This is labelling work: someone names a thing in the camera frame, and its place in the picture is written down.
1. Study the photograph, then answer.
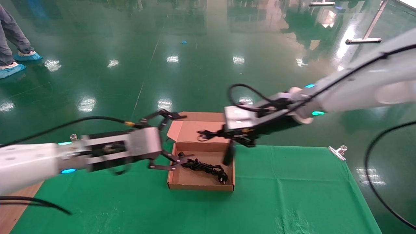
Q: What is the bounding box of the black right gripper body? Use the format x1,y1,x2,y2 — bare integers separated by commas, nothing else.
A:
224,125,272,139

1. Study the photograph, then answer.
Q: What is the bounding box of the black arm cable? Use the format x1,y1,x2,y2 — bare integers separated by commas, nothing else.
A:
228,44,416,229
0,116,143,215

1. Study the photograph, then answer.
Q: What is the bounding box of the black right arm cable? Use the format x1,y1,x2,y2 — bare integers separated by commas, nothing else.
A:
228,44,416,229

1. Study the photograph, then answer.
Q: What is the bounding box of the person in grey trousers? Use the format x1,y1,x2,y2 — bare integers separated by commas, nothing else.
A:
0,5,43,79

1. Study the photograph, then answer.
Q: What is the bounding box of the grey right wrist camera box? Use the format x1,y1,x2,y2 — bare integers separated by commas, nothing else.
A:
224,105,262,131

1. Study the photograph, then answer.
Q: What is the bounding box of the black mouse with cable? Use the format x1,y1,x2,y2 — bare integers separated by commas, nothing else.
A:
197,129,237,167

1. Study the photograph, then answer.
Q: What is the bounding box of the green table cloth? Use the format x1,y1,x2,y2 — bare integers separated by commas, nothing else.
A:
10,140,382,234

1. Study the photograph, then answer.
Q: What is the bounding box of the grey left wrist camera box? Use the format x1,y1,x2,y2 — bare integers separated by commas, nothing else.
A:
128,127,163,160

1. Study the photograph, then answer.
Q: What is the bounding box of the open flat cardboard box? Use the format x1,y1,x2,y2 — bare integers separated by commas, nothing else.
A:
166,111,242,191

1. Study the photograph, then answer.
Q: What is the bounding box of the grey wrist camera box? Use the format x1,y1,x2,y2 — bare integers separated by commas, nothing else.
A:
128,127,163,160
224,105,262,131

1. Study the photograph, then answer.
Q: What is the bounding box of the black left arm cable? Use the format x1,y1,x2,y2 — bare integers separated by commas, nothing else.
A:
0,116,143,215

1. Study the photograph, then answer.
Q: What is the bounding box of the black power cord bundle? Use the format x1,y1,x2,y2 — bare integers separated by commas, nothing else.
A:
178,151,228,185

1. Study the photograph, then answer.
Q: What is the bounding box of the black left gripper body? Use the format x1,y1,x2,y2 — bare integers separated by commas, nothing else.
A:
89,158,153,173

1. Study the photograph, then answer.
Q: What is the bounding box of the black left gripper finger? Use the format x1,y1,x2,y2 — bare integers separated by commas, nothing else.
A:
140,109,188,130
148,151,195,172

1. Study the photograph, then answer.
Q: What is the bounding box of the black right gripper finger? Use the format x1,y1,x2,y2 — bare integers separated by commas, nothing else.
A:
239,136,259,148
216,129,241,142

